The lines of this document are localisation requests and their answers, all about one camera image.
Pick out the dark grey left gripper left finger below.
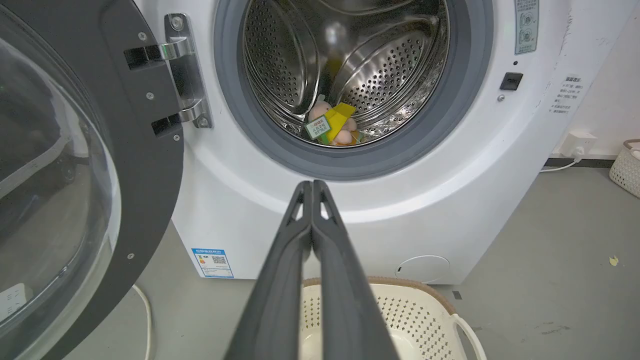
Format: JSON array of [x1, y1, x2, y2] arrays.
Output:
[[223, 180, 314, 360]]

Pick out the chrome door hinge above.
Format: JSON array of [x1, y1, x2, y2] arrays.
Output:
[[159, 13, 214, 129]]

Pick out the white front-load washing machine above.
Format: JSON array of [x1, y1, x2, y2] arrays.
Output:
[[134, 0, 638, 286]]

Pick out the white power cable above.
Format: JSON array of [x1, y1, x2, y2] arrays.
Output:
[[539, 156, 581, 173]]

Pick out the white perforated laundry basket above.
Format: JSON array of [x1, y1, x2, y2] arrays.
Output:
[[299, 277, 487, 360]]

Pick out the small white woven basket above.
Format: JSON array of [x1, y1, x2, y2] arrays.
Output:
[[608, 139, 640, 198]]

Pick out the pink and yellow plush toy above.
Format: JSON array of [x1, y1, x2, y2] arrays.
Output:
[[304, 98, 359, 147]]

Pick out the blue energy label sticker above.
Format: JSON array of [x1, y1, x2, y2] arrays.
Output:
[[191, 248, 235, 279]]

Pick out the dark grey washer door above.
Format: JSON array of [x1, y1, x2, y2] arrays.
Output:
[[0, 0, 186, 360]]

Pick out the white wall plug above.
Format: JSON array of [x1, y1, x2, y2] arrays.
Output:
[[560, 131, 598, 160]]

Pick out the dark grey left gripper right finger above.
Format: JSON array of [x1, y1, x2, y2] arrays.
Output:
[[312, 179, 401, 360]]

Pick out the white hose on floor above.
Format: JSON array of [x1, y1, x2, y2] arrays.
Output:
[[132, 284, 153, 360]]

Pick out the pale warning sticker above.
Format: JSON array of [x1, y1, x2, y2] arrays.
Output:
[[514, 0, 539, 55]]

